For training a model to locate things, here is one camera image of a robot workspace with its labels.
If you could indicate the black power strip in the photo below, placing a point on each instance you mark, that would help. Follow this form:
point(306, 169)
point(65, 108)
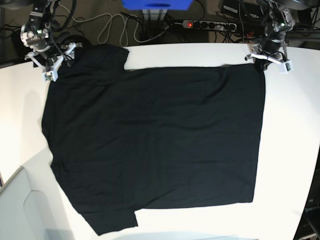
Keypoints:
point(208, 25)

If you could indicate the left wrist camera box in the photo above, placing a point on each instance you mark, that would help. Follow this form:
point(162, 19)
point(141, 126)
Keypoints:
point(286, 67)

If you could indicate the black T-shirt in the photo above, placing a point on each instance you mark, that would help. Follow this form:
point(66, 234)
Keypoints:
point(154, 138)

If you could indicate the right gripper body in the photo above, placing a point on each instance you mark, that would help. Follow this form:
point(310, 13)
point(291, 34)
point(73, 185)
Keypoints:
point(52, 60)

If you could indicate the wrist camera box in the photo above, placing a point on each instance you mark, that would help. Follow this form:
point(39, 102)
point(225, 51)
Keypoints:
point(51, 76)
point(286, 67)

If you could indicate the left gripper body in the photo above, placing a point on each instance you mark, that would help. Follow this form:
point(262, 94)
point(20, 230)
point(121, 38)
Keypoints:
point(266, 53)

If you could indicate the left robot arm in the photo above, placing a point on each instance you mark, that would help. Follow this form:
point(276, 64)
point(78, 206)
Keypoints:
point(277, 21)

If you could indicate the black equipment box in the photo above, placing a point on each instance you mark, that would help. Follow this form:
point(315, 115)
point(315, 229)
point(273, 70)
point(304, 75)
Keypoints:
point(232, 8)

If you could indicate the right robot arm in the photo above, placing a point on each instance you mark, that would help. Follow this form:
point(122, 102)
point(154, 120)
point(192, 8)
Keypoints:
point(46, 38)

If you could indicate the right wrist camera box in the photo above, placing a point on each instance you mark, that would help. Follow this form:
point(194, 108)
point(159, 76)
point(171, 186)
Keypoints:
point(51, 76)

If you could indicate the blue box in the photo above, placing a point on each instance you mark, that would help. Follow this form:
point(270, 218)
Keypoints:
point(134, 5)

